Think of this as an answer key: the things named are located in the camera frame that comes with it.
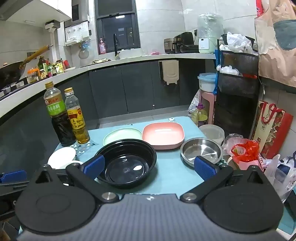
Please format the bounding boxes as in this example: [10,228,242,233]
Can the dark framed window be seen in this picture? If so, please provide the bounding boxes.
[94,0,141,55]

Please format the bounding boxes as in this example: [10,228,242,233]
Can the hanging clear round bag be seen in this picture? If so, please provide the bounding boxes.
[79,42,90,60]

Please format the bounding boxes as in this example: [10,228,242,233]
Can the red paper gift bag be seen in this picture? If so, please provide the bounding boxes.
[251,101,294,159]

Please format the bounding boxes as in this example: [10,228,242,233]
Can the cooking oil bottle yellow label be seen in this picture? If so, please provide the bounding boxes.
[64,88,90,144]

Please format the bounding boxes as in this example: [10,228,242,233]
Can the range hood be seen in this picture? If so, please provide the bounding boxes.
[0,0,73,23]

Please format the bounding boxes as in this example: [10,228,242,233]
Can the black air fryer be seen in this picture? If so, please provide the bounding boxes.
[173,32,199,54]

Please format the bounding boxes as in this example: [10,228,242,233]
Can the large oil jug purple cap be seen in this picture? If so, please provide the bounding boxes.
[191,103,208,127]

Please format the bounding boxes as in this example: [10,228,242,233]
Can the stainless steel bowl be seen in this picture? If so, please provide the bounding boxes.
[180,137,223,168]

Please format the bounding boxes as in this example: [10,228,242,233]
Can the blue plastic utensil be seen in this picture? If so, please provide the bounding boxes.
[213,50,223,95]

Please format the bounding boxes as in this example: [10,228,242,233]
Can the hanging patterned apron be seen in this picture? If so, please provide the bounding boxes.
[254,0,296,88]

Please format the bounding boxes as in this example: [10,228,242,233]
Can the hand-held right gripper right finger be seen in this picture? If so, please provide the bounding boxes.
[180,156,267,204]

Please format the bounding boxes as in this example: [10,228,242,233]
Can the pink plastic stool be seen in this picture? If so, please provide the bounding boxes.
[200,91,217,126]

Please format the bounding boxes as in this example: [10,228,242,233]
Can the light blue tablecloth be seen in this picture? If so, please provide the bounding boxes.
[47,116,234,195]

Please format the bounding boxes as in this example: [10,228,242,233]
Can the light green round plate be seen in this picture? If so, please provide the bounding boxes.
[103,128,142,146]

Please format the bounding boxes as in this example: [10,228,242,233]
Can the black wok with wooden handle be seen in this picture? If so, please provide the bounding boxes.
[0,45,50,88]

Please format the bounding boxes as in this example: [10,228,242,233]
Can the white ceramic bowl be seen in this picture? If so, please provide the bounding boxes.
[48,146,77,169]

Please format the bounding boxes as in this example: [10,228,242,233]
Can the patterned plastic bag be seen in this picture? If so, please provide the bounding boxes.
[188,89,204,114]

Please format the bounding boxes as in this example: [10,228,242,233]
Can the white wall rack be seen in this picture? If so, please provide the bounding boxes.
[64,20,90,46]

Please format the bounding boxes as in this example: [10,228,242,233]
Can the black mesh storage rack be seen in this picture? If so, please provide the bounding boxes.
[214,34,260,139]

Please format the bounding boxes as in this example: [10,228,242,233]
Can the white plastic bag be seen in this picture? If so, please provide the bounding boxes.
[264,153,296,201]

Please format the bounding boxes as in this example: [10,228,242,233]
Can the red plastic bag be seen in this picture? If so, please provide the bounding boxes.
[231,139,260,163]

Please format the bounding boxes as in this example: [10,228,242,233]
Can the white container with blue lid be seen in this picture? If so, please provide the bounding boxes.
[198,73,218,92]

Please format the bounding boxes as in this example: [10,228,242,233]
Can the pink square plate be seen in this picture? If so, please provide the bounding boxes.
[142,122,185,150]

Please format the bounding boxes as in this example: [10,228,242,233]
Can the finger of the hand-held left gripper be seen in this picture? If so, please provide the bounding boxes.
[0,170,28,187]

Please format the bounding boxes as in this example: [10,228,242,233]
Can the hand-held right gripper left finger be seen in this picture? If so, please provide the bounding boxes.
[35,155,119,204]

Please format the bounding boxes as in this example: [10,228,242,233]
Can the translucent white plastic bowl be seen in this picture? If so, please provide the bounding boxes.
[199,124,225,146]

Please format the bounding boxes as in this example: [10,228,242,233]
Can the black kitchen faucet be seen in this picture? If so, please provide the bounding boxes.
[113,34,121,59]

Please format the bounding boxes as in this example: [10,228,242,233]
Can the dark vinegar bottle green label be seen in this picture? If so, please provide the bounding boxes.
[43,82,77,147]

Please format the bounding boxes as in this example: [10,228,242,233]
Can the white plastic bags on rack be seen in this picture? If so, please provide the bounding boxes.
[225,32,254,54]

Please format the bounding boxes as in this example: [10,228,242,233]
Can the black round plastic bowl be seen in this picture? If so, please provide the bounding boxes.
[95,138,157,189]

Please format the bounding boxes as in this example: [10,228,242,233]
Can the silver rice cooker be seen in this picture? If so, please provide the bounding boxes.
[164,38,176,54]

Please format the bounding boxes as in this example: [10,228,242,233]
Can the white kitchen counter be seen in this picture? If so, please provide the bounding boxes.
[0,53,216,119]

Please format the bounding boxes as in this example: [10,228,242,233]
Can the dark kitchen cabinets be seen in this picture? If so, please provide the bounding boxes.
[0,58,216,167]

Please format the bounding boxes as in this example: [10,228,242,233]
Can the group of condiment bottles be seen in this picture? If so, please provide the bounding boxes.
[26,57,70,84]

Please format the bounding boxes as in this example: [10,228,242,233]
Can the white appliance with clear cover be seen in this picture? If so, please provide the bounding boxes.
[198,13,224,54]

